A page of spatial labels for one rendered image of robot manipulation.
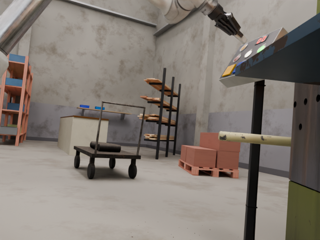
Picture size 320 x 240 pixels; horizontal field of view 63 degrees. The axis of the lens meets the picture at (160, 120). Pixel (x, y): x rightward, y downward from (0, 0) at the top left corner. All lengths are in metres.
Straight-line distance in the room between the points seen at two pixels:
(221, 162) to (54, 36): 7.81
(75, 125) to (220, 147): 3.02
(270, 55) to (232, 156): 4.00
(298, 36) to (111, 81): 10.12
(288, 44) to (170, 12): 1.04
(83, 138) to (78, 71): 4.81
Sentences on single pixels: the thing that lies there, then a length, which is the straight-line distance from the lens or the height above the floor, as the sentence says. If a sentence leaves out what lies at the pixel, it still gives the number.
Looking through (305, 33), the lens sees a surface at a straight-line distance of 0.40.
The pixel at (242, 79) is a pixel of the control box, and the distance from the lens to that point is 1.51.
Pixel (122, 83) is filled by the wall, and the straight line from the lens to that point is 10.56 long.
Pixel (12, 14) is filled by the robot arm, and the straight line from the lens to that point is 1.21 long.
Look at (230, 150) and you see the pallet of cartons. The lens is 4.40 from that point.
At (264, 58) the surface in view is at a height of 0.75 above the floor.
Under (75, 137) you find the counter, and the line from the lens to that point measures 5.74.
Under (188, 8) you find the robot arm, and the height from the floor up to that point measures 1.22.
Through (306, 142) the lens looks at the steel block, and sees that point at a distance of 1.04.
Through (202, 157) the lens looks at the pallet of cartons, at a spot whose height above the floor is 0.28.
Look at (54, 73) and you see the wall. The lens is 10.10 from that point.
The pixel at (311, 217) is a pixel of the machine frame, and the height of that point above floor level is 0.38.
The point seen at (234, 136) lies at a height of 0.62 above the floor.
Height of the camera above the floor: 0.60
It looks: 3 degrees up
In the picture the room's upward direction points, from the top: 5 degrees clockwise
